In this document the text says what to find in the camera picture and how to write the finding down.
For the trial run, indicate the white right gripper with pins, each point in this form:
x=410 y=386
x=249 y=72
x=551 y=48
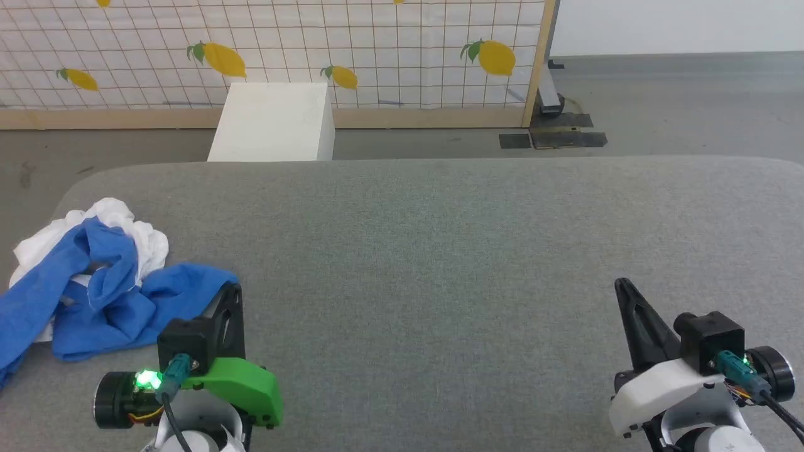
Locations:
x=659 y=389

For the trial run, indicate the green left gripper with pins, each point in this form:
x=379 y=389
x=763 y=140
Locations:
x=242 y=386

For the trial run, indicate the white and blue t-shirt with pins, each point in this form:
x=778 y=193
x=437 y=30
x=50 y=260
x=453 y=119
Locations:
x=107 y=301

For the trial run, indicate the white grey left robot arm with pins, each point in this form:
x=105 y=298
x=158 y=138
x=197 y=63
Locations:
x=201 y=427

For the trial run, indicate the long black floor mat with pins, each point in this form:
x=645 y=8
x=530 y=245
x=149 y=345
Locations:
x=571 y=139

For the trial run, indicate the white rectangular box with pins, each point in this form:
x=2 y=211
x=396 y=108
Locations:
x=270 y=119

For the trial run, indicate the grey fabric sofa cushion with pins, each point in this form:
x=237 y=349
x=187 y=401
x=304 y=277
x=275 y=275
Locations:
x=440 y=263

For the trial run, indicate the dark brown floor plate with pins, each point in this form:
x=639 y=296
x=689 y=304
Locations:
x=565 y=120

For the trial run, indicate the small black floor mat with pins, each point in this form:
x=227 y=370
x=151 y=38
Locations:
x=515 y=140

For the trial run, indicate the grey metal screen foot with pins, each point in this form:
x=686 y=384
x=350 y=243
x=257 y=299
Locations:
x=549 y=97

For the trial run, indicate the lemon-print partition panel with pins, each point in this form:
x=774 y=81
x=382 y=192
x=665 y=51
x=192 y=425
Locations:
x=440 y=117

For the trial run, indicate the lemon print grid screen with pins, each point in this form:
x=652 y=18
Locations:
x=389 y=37

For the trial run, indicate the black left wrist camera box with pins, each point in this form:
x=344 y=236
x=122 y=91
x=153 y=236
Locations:
x=185 y=342

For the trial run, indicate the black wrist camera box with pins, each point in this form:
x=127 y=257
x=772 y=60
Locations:
x=185 y=342
x=710 y=339

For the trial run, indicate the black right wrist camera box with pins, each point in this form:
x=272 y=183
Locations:
x=710 y=339

